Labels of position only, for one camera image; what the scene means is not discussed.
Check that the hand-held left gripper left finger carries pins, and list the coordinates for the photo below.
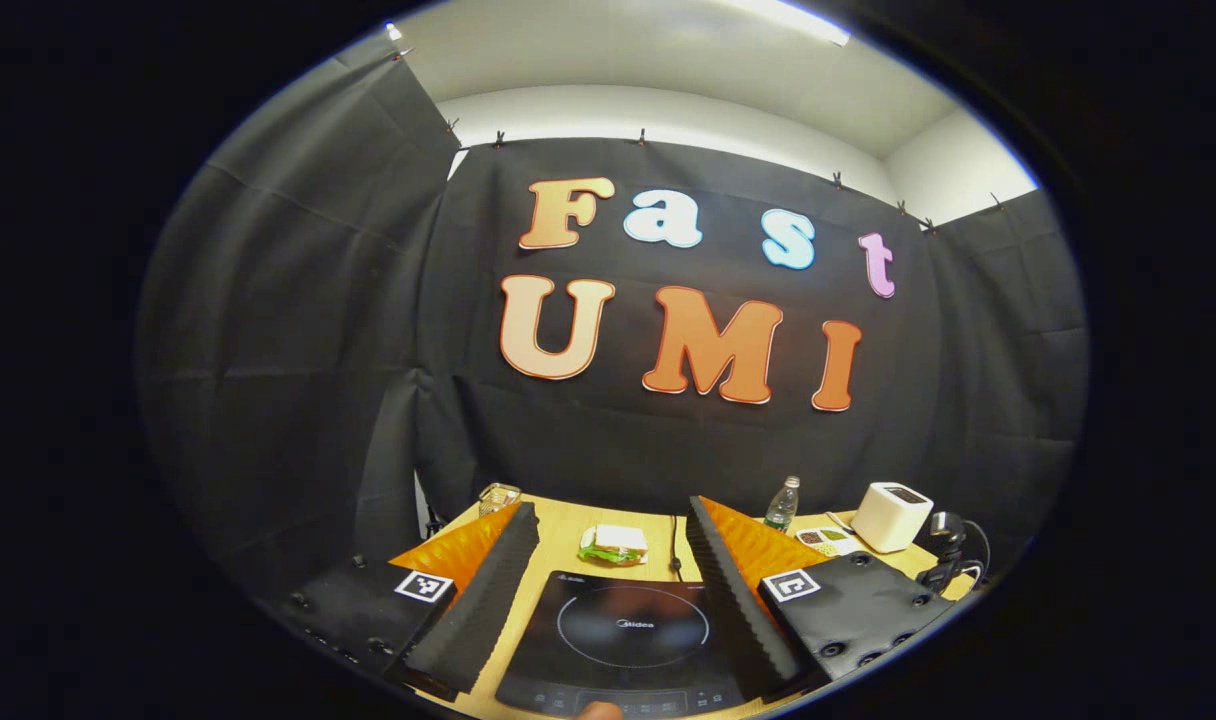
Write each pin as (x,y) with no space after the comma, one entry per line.
(488,610)

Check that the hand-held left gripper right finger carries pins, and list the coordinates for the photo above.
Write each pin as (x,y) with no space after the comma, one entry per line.
(738,610)

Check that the black induction cooktop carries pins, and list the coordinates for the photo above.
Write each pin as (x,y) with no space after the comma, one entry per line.
(588,660)

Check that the clear plastic water bottle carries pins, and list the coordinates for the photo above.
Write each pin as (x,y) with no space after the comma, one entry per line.
(783,510)

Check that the white divided bean dish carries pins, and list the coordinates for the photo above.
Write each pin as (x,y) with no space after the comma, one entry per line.
(823,540)

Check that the sandwich with lettuce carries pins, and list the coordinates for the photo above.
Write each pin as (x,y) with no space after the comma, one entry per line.
(618,542)

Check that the white toaster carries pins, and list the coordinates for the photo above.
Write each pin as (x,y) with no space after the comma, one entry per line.
(888,520)

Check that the black backdrop cloth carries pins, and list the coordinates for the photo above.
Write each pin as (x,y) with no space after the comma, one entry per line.
(298,350)

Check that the row of black clips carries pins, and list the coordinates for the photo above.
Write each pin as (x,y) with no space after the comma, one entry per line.
(642,137)

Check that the small ceiling light strip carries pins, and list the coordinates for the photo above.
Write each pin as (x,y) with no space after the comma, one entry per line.
(393,31)

